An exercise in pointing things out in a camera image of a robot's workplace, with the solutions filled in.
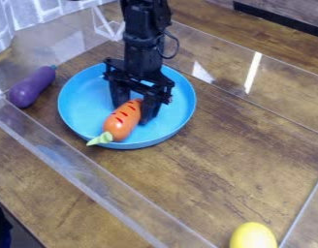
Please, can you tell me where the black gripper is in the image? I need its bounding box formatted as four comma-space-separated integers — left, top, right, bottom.
103, 33, 175, 125

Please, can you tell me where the orange toy carrot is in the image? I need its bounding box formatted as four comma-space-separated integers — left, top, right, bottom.
87, 99, 142, 145

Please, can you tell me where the blue plastic plate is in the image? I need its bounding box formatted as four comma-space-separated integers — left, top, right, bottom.
59, 63, 197, 149

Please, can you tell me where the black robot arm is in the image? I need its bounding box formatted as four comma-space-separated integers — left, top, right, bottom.
103, 0, 175, 124

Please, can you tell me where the purple toy eggplant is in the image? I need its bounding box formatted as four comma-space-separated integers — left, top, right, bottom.
8, 65, 58, 109

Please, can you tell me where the white patterned curtain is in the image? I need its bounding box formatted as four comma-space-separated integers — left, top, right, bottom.
0, 0, 114, 53

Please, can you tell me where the yellow toy lemon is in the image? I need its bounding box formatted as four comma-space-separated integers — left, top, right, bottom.
229, 222, 278, 248

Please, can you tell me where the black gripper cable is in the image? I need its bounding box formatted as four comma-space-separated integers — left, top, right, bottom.
155, 29, 181, 60

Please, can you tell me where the clear acrylic enclosure wall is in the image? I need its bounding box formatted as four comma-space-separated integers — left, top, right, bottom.
0, 0, 318, 248

